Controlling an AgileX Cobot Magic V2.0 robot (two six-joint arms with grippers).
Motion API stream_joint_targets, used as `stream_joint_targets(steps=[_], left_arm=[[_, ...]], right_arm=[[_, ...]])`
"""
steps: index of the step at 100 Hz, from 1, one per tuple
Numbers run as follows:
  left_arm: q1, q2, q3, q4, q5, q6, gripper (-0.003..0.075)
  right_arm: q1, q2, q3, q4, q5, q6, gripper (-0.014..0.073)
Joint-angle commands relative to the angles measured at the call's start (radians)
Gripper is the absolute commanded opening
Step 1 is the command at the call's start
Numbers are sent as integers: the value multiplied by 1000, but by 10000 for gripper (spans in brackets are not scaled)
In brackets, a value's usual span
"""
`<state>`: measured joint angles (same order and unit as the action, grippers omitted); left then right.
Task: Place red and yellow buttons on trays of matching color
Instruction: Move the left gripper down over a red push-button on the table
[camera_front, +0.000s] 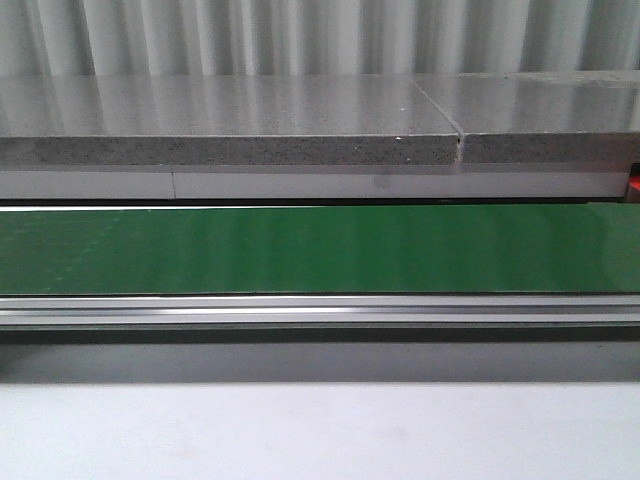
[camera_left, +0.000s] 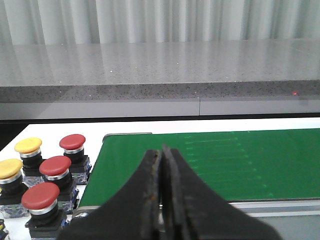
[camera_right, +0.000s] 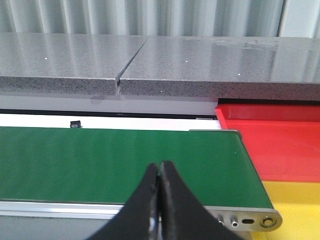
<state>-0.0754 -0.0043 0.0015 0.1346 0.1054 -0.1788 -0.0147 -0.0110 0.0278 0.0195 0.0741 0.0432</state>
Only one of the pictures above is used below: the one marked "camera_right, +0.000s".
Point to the yellow plastic tray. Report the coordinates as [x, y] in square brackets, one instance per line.
[299, 205]

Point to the grey stone slab left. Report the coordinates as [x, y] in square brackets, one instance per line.
[59, 63]

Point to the grey stone slab right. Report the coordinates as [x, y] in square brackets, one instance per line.
[269, 68]

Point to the silver conveyor frame rail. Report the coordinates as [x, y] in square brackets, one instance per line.
[75, 208]

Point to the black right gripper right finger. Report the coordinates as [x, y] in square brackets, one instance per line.
[183, 217]

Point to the small black connector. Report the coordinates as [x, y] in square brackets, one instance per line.
[75, 124]

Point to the white corrugated curtain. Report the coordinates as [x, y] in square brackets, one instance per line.
[204, 18]

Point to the red plastic tray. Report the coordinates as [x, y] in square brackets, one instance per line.
[283, 141]

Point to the grey stone slab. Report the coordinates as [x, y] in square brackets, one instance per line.
[59, 63]
[269, 68]

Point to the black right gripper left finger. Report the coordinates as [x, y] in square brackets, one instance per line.
[138, 219]

